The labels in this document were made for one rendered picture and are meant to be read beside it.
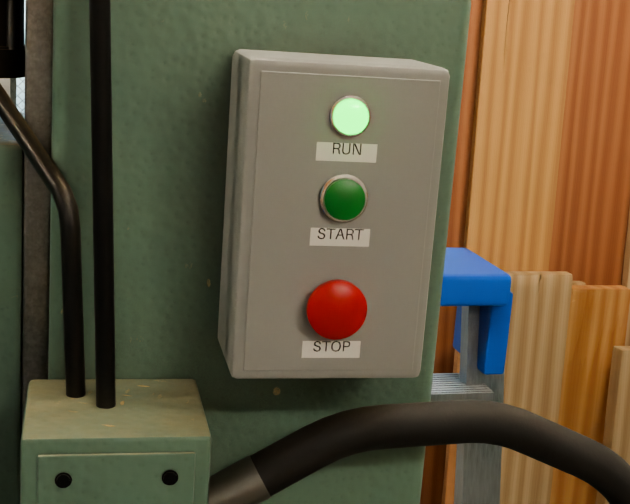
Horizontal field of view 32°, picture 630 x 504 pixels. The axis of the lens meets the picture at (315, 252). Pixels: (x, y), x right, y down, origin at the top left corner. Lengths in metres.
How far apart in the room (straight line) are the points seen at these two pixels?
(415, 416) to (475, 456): 0.99
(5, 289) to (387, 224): 0.22
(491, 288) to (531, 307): 0.54
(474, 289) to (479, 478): 0.29
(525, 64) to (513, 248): 0.35
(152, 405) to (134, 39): 0.19
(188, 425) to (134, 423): 0.03
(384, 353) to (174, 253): 0.12
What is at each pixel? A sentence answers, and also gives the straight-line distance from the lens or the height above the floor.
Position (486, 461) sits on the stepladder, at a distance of 1.59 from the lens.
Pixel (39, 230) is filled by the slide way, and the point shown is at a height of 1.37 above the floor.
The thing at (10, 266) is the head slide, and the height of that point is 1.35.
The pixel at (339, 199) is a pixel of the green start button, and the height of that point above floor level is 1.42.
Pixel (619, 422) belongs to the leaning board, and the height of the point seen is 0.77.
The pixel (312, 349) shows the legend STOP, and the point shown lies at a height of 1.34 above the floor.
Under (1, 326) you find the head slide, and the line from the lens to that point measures 0.64.
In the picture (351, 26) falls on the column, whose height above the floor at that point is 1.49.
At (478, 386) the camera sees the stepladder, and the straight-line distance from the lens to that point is 1.55.
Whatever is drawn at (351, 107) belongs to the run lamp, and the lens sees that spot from 0.52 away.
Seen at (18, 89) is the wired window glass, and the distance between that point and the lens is 2.09.
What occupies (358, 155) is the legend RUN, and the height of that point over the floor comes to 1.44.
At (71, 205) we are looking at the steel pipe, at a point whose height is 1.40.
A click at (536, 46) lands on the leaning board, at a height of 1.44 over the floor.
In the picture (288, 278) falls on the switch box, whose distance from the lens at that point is 0.53.
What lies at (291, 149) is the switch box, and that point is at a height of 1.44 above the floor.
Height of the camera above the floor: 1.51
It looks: 14 degrees down
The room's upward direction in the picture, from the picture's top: 4 degrees clockwise
